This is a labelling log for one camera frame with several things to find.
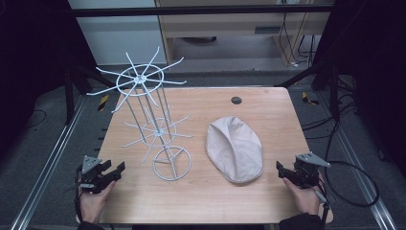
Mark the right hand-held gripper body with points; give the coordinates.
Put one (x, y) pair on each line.
(306, 171)

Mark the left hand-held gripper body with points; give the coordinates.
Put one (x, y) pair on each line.
(92, 177)

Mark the beige cap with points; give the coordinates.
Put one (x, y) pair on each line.
(234, 148)

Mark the person's left hand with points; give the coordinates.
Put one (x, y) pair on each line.
(94, 202)

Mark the person's right hand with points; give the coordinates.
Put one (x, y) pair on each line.
(303, 199)

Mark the yellow black striped tape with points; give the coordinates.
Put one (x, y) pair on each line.
(309, 98)
(102, 103)

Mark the black metal stand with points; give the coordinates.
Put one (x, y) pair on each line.
(333, 92)
(68, 96)

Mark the dark curtain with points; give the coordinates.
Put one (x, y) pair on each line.
(28, 57)
(373, 64)

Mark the white cabinet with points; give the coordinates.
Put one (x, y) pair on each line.
(118, 35)

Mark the light wooden desk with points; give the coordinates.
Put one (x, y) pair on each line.
(242, 24)

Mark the aluminium floor rail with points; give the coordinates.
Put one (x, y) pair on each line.
(360, 169)
(48, 166)

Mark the black horizontal frame bar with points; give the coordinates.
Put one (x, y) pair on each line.
(191, 11)

